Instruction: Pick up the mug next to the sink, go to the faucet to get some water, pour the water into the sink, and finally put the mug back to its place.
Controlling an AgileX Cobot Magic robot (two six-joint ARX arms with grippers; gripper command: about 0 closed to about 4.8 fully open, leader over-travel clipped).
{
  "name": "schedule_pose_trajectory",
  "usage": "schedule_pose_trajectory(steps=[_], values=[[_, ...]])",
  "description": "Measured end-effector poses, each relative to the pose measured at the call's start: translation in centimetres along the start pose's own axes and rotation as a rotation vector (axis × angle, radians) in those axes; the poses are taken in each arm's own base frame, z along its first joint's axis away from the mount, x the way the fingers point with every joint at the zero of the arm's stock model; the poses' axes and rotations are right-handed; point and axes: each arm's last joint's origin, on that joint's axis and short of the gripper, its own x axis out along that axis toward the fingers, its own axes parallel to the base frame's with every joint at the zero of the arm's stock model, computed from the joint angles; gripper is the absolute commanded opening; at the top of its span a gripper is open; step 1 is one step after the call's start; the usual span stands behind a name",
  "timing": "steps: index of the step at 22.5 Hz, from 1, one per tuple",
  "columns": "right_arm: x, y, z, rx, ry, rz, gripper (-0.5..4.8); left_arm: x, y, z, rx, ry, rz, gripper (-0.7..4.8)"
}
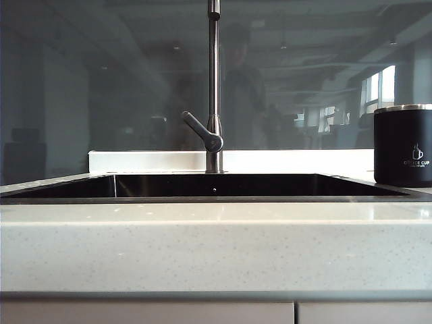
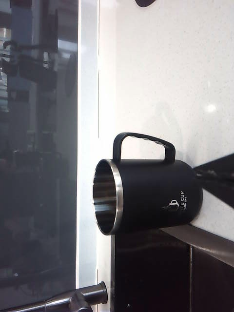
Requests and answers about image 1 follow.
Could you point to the black mug with steel rim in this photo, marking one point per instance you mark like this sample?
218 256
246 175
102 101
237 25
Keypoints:
398 145

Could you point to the black sink basin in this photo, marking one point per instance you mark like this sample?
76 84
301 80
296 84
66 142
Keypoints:
216 189

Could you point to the silver kitchen faucet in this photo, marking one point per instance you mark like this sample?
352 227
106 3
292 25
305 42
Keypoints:
214 67

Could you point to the white backsplash ledge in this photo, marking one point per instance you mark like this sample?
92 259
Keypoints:
152 161

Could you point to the wide beige cabinet door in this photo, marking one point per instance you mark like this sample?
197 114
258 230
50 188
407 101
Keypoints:
145 314

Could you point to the narrow beige cabinet door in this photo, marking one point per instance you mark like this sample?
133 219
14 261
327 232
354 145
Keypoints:
364 314

